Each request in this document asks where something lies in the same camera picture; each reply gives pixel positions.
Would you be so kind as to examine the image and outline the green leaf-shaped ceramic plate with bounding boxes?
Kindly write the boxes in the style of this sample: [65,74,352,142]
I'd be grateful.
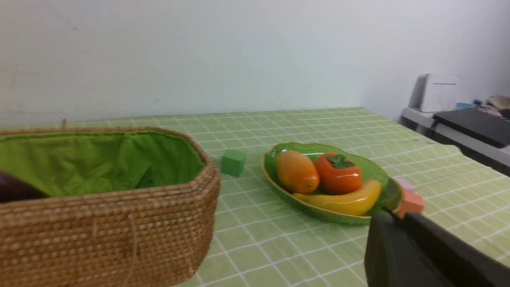
[260,142,403,225]

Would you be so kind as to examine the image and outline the green foam cube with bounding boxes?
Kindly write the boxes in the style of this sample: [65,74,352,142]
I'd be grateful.
[220,149,246,177]

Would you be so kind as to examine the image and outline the orange toy mango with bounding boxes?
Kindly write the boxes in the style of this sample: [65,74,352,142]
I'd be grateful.
[276,149,320,194]

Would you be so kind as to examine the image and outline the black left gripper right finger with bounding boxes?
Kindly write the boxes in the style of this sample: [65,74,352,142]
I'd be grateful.
[402,213,509,287]

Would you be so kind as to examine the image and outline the pink foam cube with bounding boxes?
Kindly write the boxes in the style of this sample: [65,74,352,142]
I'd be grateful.
[397,191,425,218]

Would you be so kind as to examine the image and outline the yellow toy banana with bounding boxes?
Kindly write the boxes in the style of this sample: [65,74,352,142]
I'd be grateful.
[292,180,383,216]

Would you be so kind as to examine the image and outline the woven wicker basket green lining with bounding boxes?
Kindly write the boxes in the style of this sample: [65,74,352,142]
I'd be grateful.
[1,126,222,287]

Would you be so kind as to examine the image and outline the white printer box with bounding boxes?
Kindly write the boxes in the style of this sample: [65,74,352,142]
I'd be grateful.
[408,73,462,113]

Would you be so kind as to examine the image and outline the black laptop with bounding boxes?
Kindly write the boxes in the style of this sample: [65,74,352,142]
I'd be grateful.
[432,108,510,148]

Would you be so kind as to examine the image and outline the orange toy persimmon green calyx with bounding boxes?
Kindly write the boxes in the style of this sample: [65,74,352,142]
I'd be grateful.
[314,152,363,195]

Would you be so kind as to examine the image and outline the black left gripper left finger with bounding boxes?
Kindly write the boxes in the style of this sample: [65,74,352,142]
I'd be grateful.
[364,214,453,287]

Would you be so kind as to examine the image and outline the lilac foam cube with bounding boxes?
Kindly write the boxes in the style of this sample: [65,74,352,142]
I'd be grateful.
[395,178,416,193]

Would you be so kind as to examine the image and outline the purple toy eggplant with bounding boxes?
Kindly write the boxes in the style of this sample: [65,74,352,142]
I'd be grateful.
[0,172,49,204]

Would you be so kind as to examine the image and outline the desk clutter items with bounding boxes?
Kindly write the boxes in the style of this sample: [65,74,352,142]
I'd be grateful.
[455,96,510,120]

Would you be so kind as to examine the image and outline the white side desk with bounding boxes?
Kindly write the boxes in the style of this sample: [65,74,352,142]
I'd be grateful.
[400,107,510,176]

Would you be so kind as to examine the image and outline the green checkered tablecloth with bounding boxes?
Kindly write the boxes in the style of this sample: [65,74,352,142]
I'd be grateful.
[0,107,510,287]

